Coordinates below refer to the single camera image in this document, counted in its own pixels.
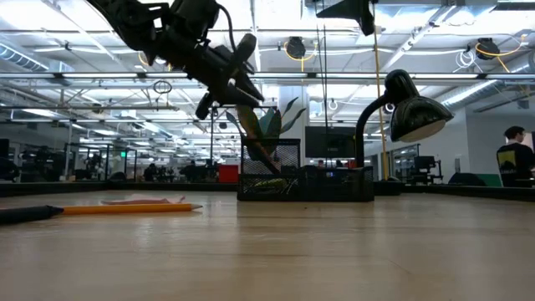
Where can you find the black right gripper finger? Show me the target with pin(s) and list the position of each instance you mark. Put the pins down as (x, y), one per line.
(349, 14)
(344, 6)

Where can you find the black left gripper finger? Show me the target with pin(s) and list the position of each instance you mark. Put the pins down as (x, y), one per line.
(247, 85)
(236, 97)

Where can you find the black pen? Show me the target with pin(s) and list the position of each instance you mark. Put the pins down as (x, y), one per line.
(29, 214)

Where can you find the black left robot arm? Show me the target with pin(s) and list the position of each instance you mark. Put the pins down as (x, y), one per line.
(134, 21)

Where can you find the snake plant in white pot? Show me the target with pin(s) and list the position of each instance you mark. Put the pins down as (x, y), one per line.
(271, 123)

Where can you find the black pole stand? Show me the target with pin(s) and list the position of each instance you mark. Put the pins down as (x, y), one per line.
(211, 142)

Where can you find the red box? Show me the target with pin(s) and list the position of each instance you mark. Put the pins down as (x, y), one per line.
(228, 174)

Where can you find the person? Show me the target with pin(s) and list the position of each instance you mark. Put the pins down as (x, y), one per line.
(150, 172)
(516, 161)

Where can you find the pink sticky note pad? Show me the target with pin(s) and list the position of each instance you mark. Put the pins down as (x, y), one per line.
(142, 200)

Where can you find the black workstation equipment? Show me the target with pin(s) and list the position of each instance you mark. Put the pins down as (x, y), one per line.
(424, 167)

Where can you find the dark rounded cover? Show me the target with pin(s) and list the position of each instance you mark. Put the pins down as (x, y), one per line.
(464, 180)

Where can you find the green board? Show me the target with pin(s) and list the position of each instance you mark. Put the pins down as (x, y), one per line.
(494, 180)

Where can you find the black wall monitor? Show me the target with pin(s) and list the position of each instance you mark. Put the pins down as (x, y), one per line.
(330, 142)

